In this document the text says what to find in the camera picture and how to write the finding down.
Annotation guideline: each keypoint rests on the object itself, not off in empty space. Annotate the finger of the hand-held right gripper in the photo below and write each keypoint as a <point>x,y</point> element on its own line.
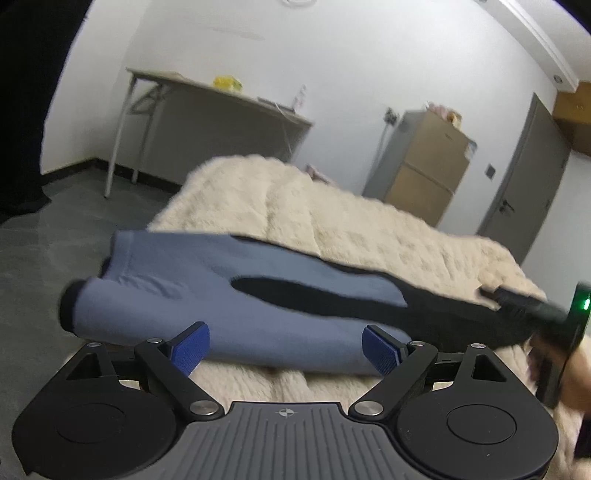
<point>521,302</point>

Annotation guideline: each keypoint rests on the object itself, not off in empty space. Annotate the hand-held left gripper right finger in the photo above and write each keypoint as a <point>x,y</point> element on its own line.
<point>381,349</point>

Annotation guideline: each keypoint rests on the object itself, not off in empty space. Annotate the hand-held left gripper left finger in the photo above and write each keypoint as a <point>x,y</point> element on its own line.
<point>189,347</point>

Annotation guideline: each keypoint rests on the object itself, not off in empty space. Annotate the black and blue-grey garment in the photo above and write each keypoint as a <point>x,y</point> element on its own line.
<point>207,314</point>

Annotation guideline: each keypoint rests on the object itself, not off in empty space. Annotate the person's right hand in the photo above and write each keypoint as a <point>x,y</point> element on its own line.
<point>577,383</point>

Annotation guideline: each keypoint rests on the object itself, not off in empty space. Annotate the grey door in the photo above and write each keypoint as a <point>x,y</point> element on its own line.
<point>531,184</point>

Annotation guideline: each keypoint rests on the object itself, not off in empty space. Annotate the cream fluffy blanket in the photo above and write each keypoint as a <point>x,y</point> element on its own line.
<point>351,230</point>

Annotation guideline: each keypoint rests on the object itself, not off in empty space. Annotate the gold two-door fridge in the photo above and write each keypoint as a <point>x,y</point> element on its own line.
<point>420,170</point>

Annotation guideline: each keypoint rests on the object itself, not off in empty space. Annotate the clear jar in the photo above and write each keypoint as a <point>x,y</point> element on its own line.
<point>456,119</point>

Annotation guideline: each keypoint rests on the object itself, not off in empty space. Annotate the pink packet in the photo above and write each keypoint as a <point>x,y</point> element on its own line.
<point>438,110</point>

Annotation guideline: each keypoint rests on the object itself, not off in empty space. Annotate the grey folding table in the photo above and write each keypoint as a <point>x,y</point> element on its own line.
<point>207,115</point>

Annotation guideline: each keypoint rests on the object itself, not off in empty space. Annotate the black flat device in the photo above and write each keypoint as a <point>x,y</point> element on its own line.
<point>268,99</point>

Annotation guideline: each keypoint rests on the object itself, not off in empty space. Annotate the clear plastic bottle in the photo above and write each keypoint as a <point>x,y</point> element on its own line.
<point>301,98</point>

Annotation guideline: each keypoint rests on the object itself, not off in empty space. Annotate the yellow packet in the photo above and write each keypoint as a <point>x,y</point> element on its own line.
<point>227,83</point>

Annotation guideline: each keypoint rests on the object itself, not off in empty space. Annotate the person's dark clothing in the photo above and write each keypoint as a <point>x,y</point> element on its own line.
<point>27,115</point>

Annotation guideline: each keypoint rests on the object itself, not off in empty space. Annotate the dark wall switch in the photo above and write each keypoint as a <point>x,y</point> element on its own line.
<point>491,171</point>

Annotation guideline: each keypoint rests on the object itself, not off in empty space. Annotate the wooden wall cabinet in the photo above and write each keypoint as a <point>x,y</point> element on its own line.
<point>575,115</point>

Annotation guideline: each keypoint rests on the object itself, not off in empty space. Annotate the wall power socket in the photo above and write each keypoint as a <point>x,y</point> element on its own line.
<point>391,115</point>

